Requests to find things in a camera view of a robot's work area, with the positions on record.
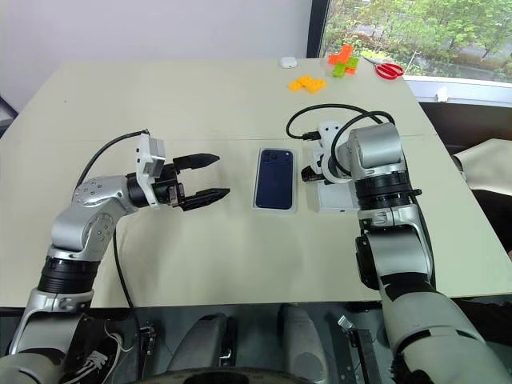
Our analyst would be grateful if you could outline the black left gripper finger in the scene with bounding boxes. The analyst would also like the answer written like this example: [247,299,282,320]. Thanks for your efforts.
[182,187,231,212]
[173,152,221,174]

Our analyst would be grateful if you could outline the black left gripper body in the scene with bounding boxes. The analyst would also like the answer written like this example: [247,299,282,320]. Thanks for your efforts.
[151,161,186,210]

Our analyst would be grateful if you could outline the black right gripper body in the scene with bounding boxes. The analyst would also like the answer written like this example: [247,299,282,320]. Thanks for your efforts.
[300,166,322,185]

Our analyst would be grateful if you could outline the white box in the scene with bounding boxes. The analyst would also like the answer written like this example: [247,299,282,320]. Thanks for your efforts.
[311,147,361,214]

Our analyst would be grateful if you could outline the dark blue smartphone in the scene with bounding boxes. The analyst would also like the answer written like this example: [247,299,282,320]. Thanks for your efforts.
[255,147,295,211]

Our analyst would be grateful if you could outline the orange and green blocks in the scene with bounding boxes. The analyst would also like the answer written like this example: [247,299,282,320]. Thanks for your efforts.
[332,57,360,78]

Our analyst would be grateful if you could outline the large orange toy brick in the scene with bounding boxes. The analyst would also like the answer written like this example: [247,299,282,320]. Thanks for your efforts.
[327,44,355,65]

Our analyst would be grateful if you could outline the white window sill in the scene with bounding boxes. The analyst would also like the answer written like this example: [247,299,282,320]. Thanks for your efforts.
[403,75,512,107]

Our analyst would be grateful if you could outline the beige cushion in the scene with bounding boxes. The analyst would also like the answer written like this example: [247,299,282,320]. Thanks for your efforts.
[451,138,512,193]

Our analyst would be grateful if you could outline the black and white shoe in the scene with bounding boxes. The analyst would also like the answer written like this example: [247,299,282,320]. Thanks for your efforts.
[59,319,121,384]

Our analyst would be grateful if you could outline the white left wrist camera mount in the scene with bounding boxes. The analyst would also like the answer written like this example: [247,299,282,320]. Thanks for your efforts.
[134,134,166,208]

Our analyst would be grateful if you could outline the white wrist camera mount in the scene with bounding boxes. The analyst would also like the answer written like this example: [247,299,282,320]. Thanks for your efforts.
[134,134,166,208]
[311,119,355,186]

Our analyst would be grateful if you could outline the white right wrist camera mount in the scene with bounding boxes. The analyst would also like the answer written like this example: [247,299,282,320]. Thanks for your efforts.
[311,119,355,186]

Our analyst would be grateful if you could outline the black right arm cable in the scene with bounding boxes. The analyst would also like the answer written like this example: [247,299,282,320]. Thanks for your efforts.
[286,104,397,173]

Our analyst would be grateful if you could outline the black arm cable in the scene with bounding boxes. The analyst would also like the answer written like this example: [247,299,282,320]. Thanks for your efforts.
[78,128,151,311]
[286,104,397,173]

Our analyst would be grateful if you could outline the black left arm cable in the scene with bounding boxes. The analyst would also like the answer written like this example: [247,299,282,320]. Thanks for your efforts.
[78,128,151,311]

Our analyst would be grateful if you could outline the red-handled scissors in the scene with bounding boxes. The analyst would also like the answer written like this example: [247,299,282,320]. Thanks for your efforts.
[362,55,405,80]

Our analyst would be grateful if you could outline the dark window frame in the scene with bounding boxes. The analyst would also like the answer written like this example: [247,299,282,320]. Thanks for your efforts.
[306,0,331,59]

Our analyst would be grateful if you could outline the small metal bracket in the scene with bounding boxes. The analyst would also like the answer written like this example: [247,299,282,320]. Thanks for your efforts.
[138,326,157,357]

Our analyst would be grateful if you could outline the long black metal bracket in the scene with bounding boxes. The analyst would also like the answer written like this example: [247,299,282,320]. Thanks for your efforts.
[338,315,377,384]

